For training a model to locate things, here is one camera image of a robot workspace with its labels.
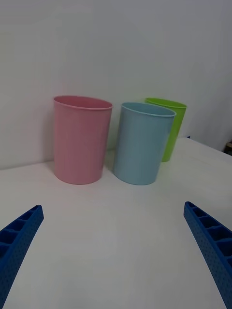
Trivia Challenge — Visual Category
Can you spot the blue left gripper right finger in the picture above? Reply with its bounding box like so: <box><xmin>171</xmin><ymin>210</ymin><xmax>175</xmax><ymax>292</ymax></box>
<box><xmin>184</xmin><ymin>201</ymin><xmax>232</xmax><ymax>309</ymax></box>

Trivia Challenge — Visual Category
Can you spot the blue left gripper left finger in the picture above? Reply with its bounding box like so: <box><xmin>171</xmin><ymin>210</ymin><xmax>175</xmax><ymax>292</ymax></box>
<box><xmin>0</xmin><ymin>204</ymin><xmax>44</xmax><ymax>309</ymax></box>

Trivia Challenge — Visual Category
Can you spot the pale blue plastic waste bin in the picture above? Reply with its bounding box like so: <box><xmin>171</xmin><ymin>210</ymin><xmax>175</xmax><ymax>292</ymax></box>
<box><xmin>113</xmin><ymin>101</ymin><xmax>176</xmax><ymax>186</ymax></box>

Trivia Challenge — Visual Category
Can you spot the green plastic waste bin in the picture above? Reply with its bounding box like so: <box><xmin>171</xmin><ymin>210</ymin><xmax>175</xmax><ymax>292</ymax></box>
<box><xmin>145</xmin><ymin>97</ymin><xmax>188</xmax><ymax>163</ymax></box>

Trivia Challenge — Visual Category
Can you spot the pink plastic waste bin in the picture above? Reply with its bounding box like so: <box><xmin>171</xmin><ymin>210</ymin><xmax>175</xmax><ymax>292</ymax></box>
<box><xmin>53</xmin><ymin>95</ymin><xmax>114</xmax><ymax>185</ymax></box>

